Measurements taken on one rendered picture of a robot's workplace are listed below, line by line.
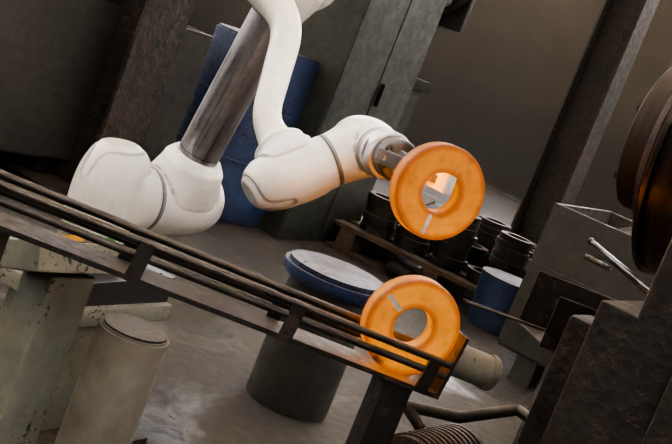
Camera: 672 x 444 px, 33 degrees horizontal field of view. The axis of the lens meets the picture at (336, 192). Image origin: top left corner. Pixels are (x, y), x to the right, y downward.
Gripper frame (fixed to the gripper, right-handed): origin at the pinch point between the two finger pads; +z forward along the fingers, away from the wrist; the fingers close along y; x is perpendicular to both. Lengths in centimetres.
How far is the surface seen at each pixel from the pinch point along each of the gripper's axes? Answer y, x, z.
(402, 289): 4.6, -17.0, 9.6
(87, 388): 40, -51, -13
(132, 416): 32, -53, -11
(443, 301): -2.5, -16.8, 10.1
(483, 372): -13.6, -25.8, 10.6
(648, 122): -33.9, 21.0, -0.9
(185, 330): -30, -83, -183
